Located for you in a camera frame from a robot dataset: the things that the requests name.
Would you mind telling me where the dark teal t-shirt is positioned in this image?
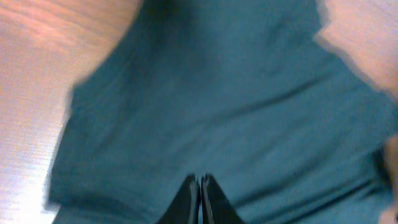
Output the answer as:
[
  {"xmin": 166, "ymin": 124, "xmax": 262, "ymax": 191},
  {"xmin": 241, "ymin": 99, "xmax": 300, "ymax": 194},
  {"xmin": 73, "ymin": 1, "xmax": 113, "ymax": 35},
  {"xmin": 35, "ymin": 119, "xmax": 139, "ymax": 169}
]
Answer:
[{"xmin": 49, "ymin": 0, "xmax": 397, "ymax": 223}]

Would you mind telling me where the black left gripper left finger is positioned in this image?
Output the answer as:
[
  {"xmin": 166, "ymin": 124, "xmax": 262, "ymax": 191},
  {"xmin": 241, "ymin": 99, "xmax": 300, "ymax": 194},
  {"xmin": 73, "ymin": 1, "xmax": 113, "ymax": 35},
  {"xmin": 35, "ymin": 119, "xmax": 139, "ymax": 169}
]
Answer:
[{"xmin": 157, "ymin": 174, "xmax": 200, "ymax": 224}]

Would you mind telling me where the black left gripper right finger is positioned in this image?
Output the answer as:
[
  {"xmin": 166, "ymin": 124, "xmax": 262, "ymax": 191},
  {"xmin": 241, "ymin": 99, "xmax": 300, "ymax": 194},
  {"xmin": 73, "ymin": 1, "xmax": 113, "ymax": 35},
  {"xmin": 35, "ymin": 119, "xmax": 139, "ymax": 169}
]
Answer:
[{"xmin": 201, "ymin": 174, "xmax": 244, "ymax": 224}]

